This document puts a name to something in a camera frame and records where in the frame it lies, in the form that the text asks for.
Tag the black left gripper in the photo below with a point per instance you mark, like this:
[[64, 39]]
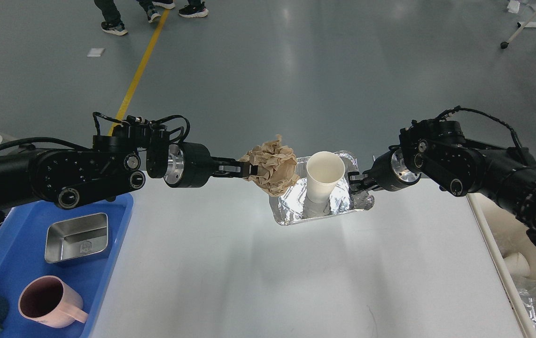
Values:
[[190, 165]]

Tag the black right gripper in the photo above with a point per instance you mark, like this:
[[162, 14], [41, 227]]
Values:
[[389, 172]]

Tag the white paper cup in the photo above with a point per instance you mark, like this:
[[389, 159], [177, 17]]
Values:
[[324, 170], [517, 265]]

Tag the brown paper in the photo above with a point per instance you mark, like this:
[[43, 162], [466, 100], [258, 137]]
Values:
[[276, 167]]

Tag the aluminium foil tray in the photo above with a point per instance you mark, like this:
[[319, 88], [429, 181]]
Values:
[[294, 207]]

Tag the stainless steel rectangular tray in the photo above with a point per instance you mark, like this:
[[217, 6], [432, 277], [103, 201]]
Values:
[[78, 240]]

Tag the pink mug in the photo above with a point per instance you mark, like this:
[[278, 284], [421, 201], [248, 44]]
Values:
[[48, 300]]

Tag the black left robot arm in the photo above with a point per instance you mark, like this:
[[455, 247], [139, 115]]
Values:
[[69, 175]]

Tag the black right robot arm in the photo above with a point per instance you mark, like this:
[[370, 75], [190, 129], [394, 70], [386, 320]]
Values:
[[438, 149]]

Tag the beige plastic bin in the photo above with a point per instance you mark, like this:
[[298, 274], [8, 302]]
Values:
[[503, 235]]

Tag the white paper cup in bin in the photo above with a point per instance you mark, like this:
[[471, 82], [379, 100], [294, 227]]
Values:
[[517, 265]]

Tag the blue plastic tray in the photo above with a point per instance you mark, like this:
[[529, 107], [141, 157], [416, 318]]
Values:
[[22, 249]]

